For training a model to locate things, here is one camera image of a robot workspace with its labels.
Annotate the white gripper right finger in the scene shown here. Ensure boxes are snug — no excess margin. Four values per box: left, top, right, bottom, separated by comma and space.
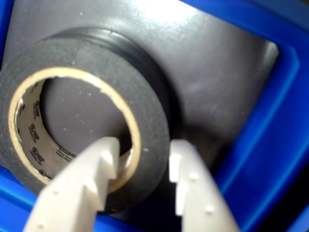
169, 140, 242, 232

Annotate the black tape roll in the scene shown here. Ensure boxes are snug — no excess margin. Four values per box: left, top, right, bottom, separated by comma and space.
0, 26, 181, 215

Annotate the black square liner pad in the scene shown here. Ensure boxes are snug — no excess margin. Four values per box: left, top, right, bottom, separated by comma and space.
2, 0, 281, 224

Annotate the blue plastic box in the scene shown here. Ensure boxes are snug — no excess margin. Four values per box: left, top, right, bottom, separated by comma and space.
0, 0, 309, 232

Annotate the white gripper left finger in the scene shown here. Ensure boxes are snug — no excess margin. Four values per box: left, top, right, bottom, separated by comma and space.
23, 136, 121, 232

